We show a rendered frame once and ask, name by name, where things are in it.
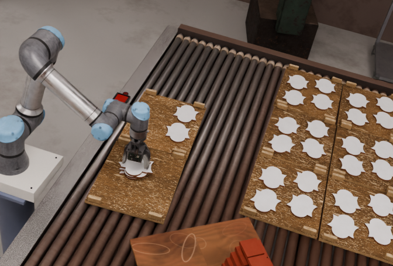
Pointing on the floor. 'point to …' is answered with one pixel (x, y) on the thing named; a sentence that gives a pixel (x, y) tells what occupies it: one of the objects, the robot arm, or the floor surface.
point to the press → (283, 13)
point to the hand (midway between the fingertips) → (135, 163)
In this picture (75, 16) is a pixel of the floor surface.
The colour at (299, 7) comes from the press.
